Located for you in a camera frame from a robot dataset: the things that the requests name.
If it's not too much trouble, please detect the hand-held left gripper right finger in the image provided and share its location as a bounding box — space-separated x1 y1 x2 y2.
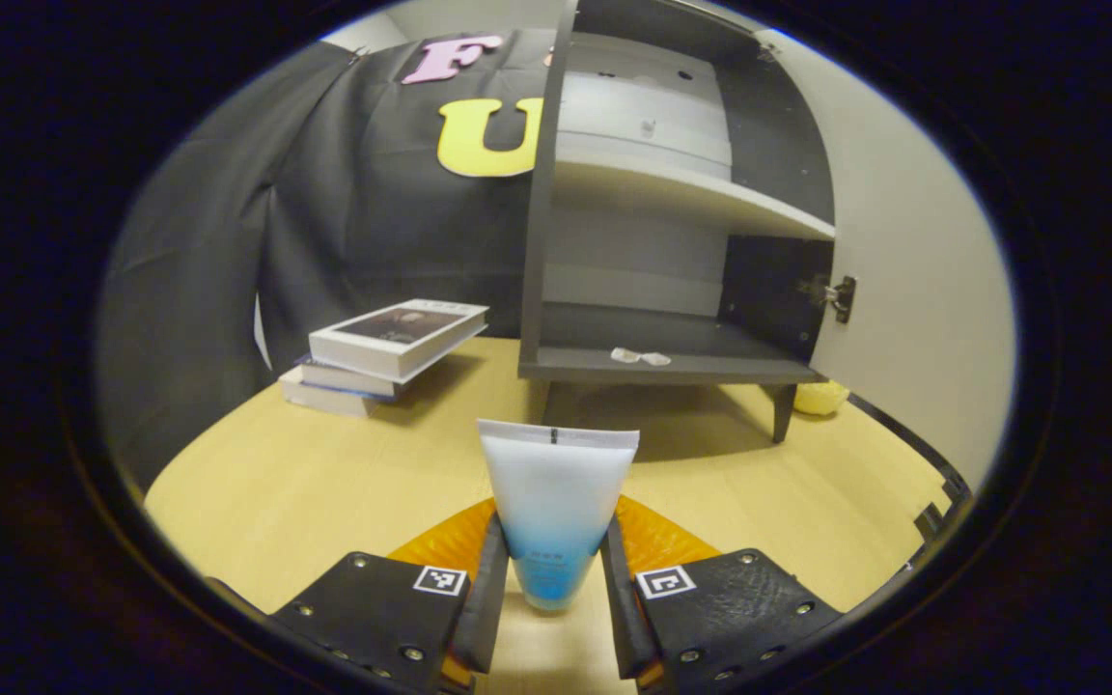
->
599 495 844 695

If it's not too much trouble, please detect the grey cabinet door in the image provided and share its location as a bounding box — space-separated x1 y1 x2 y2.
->
754 29 1017 493

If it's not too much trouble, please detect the yellow sponge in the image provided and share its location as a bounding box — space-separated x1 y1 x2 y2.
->
792 379 851 418

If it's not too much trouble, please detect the dark grey cabinet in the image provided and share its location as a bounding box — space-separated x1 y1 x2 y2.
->
517 0 837 445

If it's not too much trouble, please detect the white book with dark cover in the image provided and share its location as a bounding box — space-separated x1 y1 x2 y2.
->
308 298 490 382

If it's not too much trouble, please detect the metal door hinge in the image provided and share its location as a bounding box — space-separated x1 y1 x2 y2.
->
821 275 858 324

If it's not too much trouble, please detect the black backdrop cloth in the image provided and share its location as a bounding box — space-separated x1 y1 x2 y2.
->
93 29 557 484

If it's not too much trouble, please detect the white cabinet shelf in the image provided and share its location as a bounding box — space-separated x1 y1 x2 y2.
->
551 159 837 242

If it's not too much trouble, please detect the white and blue bottle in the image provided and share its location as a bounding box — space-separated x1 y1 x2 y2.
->
476 418 641 612

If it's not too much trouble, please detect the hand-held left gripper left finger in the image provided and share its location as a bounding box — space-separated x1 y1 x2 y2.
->
266 497 512 695

